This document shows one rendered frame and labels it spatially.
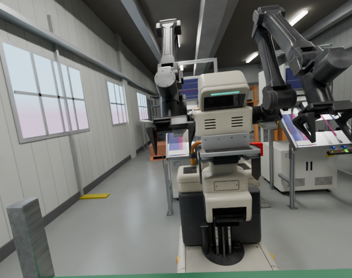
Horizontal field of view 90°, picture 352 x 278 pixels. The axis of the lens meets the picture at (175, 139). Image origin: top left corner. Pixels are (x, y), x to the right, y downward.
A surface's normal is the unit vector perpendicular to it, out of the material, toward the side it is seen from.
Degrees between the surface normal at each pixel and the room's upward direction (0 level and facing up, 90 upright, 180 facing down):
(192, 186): 90
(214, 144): 90
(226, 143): 90
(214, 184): 98
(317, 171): 90
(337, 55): 64
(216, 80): 43
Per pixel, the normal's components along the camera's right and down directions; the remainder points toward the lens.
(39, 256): 0.99, -0.08
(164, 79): -0.10, -0.29
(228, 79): -0.11, -0.62
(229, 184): -0.05, 0.29
